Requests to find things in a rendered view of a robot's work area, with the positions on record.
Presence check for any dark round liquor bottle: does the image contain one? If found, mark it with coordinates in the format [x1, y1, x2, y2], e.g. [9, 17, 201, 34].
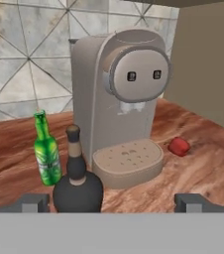
[52, 124, 105, 213]

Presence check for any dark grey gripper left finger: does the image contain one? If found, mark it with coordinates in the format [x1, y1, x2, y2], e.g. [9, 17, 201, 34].
[0, 193, 51, 213]

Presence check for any beige fridge side panel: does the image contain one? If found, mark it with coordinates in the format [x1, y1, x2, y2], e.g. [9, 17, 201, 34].
[163, 0, 224, 134]

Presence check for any green beer bottle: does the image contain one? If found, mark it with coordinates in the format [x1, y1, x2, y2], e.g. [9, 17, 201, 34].
[33, 109, 63, 187]

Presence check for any beige coffee machine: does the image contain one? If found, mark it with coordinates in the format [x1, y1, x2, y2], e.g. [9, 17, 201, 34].
[68, 28, 172, 191]

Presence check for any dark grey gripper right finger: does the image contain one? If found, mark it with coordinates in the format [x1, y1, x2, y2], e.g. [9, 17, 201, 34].
[173, 192, 224, 213]

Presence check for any red bell pepper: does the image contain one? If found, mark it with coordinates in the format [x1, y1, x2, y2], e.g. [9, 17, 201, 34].
[168, 137, 191, 158]

